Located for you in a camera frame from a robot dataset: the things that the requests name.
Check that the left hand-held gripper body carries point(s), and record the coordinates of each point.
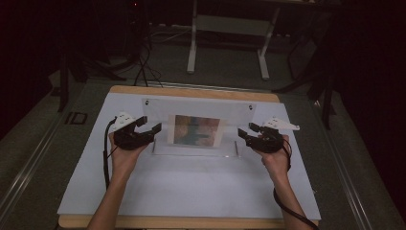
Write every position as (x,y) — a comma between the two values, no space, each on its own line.
(130,140)

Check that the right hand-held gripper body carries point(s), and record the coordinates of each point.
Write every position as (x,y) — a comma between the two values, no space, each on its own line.
(268,140)

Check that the photo card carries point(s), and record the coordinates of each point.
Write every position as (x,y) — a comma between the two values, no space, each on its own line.
(196,131)

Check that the clear acrylic photo frame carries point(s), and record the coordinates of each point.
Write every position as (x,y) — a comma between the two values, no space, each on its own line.
(198,108)

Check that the person's left hand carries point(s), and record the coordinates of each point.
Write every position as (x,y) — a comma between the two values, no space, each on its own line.
(125,159)

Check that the person's right hand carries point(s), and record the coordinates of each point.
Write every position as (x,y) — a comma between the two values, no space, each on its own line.
(277,161)

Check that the wooden table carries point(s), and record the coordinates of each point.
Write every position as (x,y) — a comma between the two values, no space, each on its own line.
(191,92)

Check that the white sheet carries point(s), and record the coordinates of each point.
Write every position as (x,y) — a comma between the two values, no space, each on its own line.
(178,185)

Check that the black metal stand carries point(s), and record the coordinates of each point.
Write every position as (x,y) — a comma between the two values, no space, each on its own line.
(63,83)
(327,96)

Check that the black rectangular floor bracket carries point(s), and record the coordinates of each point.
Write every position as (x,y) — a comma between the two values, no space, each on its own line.
(76,118)

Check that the white metal desk frame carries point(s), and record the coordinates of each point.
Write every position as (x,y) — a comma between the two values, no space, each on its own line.
(191,54)

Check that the metal floor rail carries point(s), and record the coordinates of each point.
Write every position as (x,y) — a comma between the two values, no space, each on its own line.
(348,179)
(28,172)

